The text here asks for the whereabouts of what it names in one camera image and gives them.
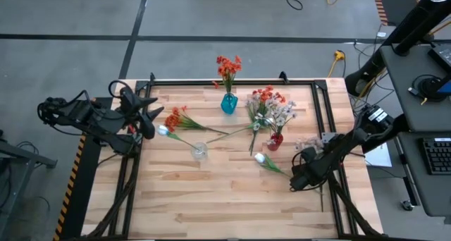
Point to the blue glass vase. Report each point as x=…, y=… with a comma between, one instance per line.
x=229, y=105

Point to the white paper sheet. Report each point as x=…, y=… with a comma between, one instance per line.
x=378, y=158

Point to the red clamp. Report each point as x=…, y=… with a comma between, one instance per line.
x=131, y=129

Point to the red ribbed glass vase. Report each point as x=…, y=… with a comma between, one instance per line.
x=275, y=144

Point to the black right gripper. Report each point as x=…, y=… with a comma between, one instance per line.
x=311, y=163

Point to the orange artificial flower bunch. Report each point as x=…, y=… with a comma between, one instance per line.
x=227, y=68
x=172, y=121
x=266, y=93

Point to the black tower fan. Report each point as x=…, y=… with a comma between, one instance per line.
x=405, y=26

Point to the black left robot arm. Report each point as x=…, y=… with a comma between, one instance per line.
x=88, y=119

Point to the hazard-striped dark floor mat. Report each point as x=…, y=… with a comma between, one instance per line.
x=382, y=5

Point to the grey side desk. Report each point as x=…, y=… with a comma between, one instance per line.
x=405, y=93

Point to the black caster wheel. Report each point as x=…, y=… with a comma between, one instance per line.
x=407, y=205

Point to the blue lit screen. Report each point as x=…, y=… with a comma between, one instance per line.
x=444, y=86

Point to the black keyboard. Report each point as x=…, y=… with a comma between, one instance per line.
x=437, y=156

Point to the black panel with hazard stripes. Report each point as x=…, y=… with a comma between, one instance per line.
x=81, y=184

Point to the grey metal plate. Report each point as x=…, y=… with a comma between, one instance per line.
x=327, y=137

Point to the grey metal workbench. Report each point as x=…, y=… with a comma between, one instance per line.
x=21, y=156

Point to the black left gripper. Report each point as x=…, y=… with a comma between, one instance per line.
x=131, y=100

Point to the black frame clamp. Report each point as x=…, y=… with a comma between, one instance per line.
x=283, y=77
x=152, y=77

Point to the black flat desk device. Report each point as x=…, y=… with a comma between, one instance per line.
x=442, y=54

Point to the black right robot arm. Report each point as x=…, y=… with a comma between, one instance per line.
x=352, y=139

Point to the clear glass vase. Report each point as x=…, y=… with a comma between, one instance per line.
x=199, y=153

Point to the black round desk device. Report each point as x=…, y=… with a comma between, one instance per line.
x=428, y=87

